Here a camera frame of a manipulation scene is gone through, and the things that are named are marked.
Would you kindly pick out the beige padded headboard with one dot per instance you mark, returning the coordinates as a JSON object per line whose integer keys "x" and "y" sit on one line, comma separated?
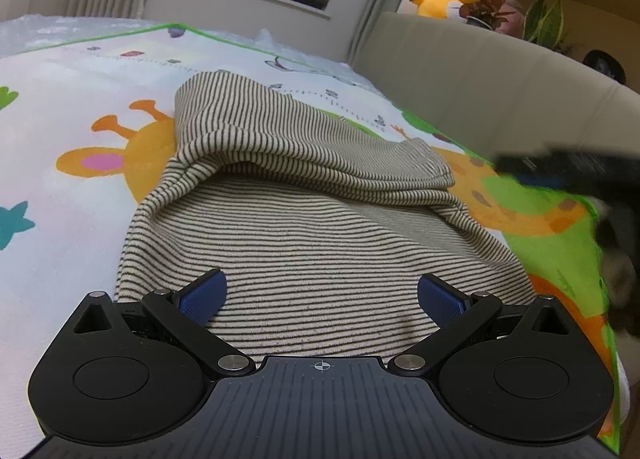
{"x": 495, "y": 93}

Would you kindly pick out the red leafed potted plant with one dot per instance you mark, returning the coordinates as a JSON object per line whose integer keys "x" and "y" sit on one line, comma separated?
{"x": 502, "y": 16}

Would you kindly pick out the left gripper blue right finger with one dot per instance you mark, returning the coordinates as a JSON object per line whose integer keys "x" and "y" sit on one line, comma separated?
{"x": 460, "y": 319}

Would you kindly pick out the green leafed plant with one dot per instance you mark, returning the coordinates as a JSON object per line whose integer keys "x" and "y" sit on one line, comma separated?
{"x": 544, "y": 25}

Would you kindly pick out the beige striped knit sweater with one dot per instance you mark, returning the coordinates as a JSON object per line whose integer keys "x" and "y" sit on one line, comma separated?
{"x": 322, "y": 231}

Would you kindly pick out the colourful cartoon animal play mat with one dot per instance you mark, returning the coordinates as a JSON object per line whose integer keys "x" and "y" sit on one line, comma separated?
{"x": 87, "y": 126}

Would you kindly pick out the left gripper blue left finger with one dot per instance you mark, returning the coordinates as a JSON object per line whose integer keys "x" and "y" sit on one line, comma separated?
{"x": 183, "y": 315}

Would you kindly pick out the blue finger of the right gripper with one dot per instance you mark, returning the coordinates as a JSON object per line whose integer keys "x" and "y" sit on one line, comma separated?
{"x": 588, "y": 172}

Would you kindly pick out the black round object on shelf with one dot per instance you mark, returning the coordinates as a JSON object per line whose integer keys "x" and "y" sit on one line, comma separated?
{"x": 605, "y": 64}

